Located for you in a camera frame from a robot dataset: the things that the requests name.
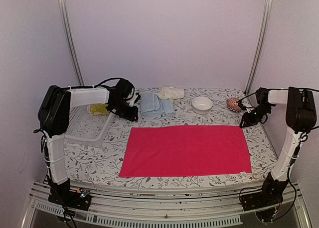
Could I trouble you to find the red white patterned ball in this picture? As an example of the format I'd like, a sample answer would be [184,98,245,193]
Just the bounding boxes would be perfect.
[226,97,242,113]

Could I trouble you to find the aluminium front rail base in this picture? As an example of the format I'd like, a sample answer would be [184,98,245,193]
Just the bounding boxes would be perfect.
[21,181,312,228]

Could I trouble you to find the white ceramic bowl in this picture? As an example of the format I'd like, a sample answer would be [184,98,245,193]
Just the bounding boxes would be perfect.
[191,97,213,114]

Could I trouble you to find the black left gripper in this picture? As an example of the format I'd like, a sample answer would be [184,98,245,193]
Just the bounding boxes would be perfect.
[111,99,139,121]

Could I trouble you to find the light blue towel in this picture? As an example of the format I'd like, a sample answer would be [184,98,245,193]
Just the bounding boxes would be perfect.
[141,92,174,115]

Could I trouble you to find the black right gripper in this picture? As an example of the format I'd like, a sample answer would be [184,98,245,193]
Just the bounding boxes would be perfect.
[242,104,272,127]

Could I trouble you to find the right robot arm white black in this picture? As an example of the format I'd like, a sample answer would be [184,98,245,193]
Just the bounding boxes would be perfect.
[237,87,318,211]

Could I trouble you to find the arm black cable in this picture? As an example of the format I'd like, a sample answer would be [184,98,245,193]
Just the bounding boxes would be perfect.
[243,87,319,189]
[96,77,137,102]

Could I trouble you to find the right aluminium frame post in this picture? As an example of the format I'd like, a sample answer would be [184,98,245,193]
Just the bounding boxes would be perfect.
[245,0,273,94]

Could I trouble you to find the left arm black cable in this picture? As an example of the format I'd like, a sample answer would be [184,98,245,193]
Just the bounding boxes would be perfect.
[96,77,137,102]

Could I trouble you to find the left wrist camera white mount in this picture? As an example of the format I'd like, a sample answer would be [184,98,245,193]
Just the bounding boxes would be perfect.
[128,93,141,106]

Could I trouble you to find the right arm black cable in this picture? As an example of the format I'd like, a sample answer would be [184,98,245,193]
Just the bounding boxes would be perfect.
[243,87,319,189]

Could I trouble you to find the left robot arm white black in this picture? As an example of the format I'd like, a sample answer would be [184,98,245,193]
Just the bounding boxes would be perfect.
[34,78,139,211]

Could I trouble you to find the cream rolled towel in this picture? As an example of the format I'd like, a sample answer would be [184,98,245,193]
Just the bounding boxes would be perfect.
[157,87,184,100]

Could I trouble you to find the white plastic basket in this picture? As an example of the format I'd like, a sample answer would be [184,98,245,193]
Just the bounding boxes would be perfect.
[65,106,114,147]

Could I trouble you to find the pink towel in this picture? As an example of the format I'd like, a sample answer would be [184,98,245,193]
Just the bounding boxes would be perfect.
[119,125,252,178]

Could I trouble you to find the green crocodile pattern towel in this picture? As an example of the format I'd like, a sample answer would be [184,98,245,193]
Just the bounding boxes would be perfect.
[87,104,110,115]

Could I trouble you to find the aluminium frame post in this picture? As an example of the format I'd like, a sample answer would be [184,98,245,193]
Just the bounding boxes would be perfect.
[245,0,273,94]
[58,0,84,86]

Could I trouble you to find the left aluminium frame post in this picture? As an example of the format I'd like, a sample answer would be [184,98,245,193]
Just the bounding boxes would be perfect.
[58,0,84,86]

